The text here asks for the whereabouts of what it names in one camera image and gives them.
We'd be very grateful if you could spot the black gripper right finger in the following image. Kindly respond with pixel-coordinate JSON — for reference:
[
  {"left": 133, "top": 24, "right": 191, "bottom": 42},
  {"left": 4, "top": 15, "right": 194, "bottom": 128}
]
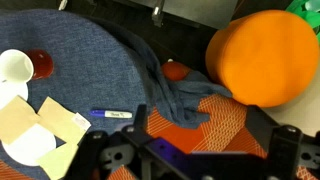
[{"left": 244, "top": 105, "right": 320, "bottom": 180}]

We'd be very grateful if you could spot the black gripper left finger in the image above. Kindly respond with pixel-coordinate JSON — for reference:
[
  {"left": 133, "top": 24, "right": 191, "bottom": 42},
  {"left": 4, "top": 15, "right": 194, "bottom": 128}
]
[{"left": 64, "top": 104, "right": 148, "bottom": 180}]

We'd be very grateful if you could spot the blue cap white marker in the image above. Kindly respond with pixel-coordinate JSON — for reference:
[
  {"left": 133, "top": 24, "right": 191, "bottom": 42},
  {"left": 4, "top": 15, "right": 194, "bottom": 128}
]
[{"left": 88, "top": 109, "right": 134, "bottom": 120}]

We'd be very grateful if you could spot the pink sugar packet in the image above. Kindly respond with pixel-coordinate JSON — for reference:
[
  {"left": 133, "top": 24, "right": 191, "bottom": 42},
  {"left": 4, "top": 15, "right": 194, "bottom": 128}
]
[{"left": 71, "top": 112, "right": 92, "bottom": 132}]

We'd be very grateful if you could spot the tan card piece right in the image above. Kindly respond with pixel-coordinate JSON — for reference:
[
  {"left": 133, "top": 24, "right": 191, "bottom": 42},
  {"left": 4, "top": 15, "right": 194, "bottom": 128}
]
[{"left": 35, "top": 141, "right": 80, "bottom": 180}]

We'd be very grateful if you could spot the white plate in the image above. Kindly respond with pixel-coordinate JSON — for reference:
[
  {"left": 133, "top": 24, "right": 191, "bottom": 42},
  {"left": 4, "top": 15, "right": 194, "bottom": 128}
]
[
  {"left": 1, "top": 122, "right": 58, "bottom": 167},
  {"left": 0, "top": 79, "right": 30, "bottom": 111}
]

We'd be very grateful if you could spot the orange patterned sofa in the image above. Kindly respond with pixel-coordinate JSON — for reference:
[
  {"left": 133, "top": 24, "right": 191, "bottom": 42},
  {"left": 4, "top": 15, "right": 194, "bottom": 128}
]
[{"left": 0, "top": 93, "right": 320, "bottom": 180}]

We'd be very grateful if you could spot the blue denim round cushion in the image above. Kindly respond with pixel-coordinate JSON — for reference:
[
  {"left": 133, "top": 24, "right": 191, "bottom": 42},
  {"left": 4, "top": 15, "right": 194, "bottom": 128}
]
[{"left": 0, "top": 9, "right": 233, "bottom": 180}]

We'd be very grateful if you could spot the large brown paper napkin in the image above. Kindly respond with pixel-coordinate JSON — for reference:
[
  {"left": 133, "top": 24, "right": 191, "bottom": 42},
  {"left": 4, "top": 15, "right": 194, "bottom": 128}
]
[{"left": 0, "top": 94, "right": 42, "bottom": 145}]

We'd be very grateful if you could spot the round orange stool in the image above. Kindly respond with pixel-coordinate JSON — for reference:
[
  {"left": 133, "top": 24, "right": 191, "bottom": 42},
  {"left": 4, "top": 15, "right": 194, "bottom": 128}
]
[{"left": 205, "top": 9, "right": 320, "bottom": 109}]

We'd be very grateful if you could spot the red-orange rounded object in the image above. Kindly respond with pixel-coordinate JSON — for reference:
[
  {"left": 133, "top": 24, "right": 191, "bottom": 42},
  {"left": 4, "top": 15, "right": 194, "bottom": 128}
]
[{"left": 161, "top": 58, "right": 193, "bottom": 82}]

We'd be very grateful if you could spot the green plastic bag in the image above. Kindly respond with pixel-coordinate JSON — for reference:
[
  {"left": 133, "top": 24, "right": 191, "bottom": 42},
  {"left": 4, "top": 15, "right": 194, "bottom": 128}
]
[{"left": 286, "top": 0, "right": 320, "bottom": 44}]

